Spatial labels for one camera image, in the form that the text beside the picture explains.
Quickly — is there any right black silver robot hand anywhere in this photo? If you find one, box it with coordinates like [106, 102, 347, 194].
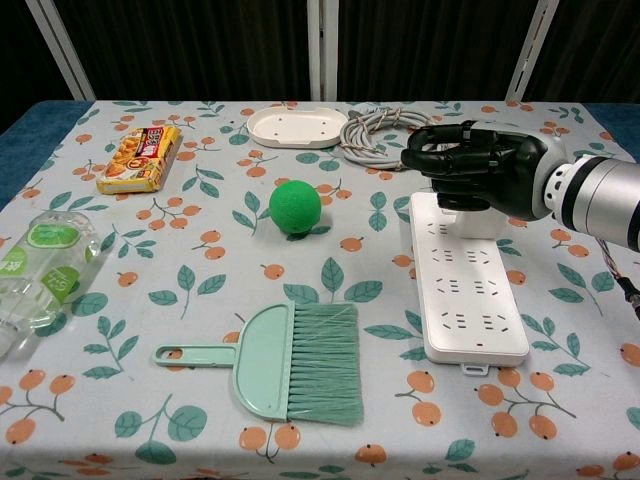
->
[402, 120, 569, 222]

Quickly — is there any white power adapter cube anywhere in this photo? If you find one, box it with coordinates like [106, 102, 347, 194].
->
[439, 198, 504, 239]

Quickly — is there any white power strip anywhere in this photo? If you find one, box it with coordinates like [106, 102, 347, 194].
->
[408, 192, 532, 376]

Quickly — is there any green hand brush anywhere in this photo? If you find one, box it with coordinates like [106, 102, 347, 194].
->
[152, 300, 365, 427]

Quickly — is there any green ball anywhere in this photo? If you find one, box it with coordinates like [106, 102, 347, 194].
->
[268, 179, 322, 236]

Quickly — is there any white oval tray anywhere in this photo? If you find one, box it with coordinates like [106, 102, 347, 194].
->
[246, 106, 348, 150]

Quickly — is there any floral print tablecloth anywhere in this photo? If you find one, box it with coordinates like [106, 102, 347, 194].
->
[0, 99, 640, 480]

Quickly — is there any black curtain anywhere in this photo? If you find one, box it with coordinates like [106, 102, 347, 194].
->
[0, 0, 640, 104]

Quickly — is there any yellow snack box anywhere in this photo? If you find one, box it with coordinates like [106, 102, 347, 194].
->
[96, 124, 183, 196]

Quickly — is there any clear bottle green label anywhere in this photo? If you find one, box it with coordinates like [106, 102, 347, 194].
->
[0, 209, 102, 359]

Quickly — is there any white metal frame post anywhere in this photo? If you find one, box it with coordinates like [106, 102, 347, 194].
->
[305, 0, 342, 101]
[29, 0, 96, 101]
[504, 0, 559, 102]

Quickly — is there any grey cable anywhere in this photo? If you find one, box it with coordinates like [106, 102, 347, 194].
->
[339, 102, 437, 174]

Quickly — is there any robot arm wire bundle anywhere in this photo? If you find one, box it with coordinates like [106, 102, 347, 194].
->
[596, 237, 640, 322]

